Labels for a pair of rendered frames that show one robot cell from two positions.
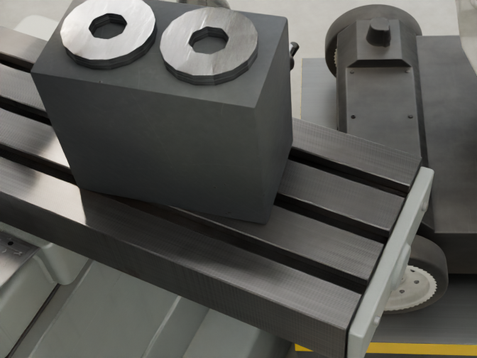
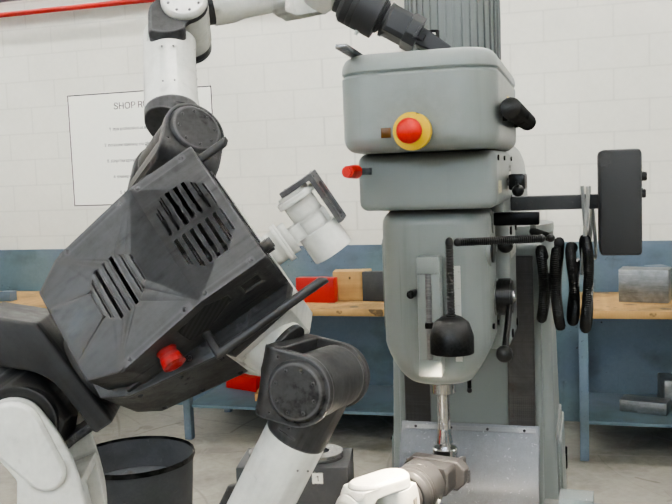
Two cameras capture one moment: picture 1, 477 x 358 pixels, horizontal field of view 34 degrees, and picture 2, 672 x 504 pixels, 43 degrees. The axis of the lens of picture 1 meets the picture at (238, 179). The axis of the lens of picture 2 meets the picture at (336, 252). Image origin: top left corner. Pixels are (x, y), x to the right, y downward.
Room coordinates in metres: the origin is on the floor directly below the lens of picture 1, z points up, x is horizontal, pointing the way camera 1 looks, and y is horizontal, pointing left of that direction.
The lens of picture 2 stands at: (2.17, -0.32, 1.70)
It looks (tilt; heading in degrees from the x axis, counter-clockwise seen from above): 5 degrees down; 164
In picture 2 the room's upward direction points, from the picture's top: 2 degrees counter-clockwise
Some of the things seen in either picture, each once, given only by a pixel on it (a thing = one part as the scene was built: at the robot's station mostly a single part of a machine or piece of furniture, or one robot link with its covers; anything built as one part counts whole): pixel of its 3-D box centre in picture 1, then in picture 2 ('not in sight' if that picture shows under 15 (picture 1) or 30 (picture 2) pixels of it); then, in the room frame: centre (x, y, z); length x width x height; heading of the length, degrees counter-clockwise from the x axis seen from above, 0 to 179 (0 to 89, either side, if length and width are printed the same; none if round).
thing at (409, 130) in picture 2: not in sight; (409, 130); (0.92, 0.17, 1.76); 0.04 x 0.03 x 0.04; 57
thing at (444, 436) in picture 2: not in sight; (443, 418); (0.70, 0.31, 1.23); 0.03 x 0.03 x 0.11
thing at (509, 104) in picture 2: not in sight; (518, 116); (0.76, 0.45, 1.79); 0.45 x 0.04 x 0.04; 147
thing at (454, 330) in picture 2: not in sight; (451, 333); (0.90, 0.24, 1.43); 0.07 x 0.07 x 0.06
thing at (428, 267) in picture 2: not in sight; (430, 315); (0.80, 0.25, 1.45); 0.04 x 0.04 x 0.21; 57
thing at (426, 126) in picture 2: not in sight; (412, 131); (0.90, 0.18, 1.76); 0.06 x 0.02 x 0.06; 57
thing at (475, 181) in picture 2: not in sight; (441, 179); (0.67, 0.33, 1.68); 0.34 x 0.24 x 0.10; 147
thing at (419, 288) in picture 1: (385, 274); not in sight; (0.62, -0.22, 0.50); 0.20 x 0.05 x 0.20; 80
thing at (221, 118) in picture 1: (173, 105); (297, 499); (0.55, 0.06, 1.05); 0.22 x 0.12 x 0.20; 68
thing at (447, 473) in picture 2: not in sight; (426, 480); (0.77, 0.24, 1.14); 0.13 x 0.12 x 0.10; 44
